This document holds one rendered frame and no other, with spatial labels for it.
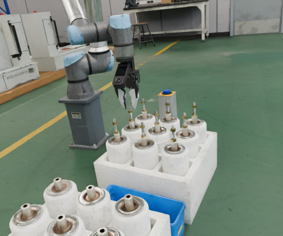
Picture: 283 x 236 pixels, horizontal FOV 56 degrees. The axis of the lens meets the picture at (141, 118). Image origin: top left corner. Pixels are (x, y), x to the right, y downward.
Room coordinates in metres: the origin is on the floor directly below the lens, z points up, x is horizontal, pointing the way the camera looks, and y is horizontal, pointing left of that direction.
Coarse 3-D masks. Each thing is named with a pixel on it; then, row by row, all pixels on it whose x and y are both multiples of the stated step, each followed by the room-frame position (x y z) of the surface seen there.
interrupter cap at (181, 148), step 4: (168, 144) 0.84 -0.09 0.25; (180, 144) 0.84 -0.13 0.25; (164, 148) 0.82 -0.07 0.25; (168, 148) 0.82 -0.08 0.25; (180, 148) 0.81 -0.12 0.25; (184, 148) 0.80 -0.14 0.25; (168, 152) 0.79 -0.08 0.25; (172, 152) 0.79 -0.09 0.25; (176, 152) 0.78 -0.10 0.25; (180, 152) 0.78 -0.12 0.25
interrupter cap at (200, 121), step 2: (190, 118) 1.05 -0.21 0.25; (198, 118) 1.04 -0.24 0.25; (186, 120) 1.04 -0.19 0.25; (188, 120) 1.04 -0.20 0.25; (190, 120) 1.04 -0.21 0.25; (198, 120) 1.03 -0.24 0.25; (200, 120) 1.02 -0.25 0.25; (202, 120) 1.02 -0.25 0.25; (186, 122) 1.02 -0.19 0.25; (188, 122) 1.02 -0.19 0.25; (190, 122) 1.02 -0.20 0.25; (198, 122) 1.01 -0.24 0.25; (200, 122) 1.00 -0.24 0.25; (202, 122) 1.00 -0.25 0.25; (186, 124) 1.01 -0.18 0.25; (188, 124) 1.00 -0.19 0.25; (190, 124) 1.00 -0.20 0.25; (192, 124) 0.99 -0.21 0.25; (194, 124) 0.99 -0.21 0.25; (196, 124) 0.99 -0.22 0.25; (198, 124) 0.99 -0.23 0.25; (200, 124) 0.98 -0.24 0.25
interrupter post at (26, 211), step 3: (24, 204) 0.56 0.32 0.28; (27, 204) 0.56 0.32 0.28; (21, 207) 0.55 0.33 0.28; (24, 207) 0.55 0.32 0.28; (27, 207) 0.55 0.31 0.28; (30, 207) 0.56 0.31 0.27; (24, 210) 0.54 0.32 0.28; (27, 210) 0.55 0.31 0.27; (30, 210) 0.55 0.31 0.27; (24, 213) 0.54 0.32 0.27; (27, 213) 0.54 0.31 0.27; (30, 213) 0.55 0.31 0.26; (24, 216) 0.54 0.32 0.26; (27, 216) 0.54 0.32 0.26; (30, 216) 0.55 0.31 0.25
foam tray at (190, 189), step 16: (208, 144) 0.94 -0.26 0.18; (96, 160) 0.92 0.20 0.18; (160, 160) 0.90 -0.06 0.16; (192, 160) 0.84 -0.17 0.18; (208, 160) 0.91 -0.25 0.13; (96, 176) 0.90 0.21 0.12; (112, 176) 0.86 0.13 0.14; (128, 176) 0.82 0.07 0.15; (144, 176) 0.79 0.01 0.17; (160, 176) 0.76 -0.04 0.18; (176, 176) 0.75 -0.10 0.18; (192, 176) 0.74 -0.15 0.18; (208, 176) 0.91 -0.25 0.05; (160, 192) 0.76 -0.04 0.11; (176, 192) 0.73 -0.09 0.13; (192, 192) 0.73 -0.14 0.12; (192, 208) 0.73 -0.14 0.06
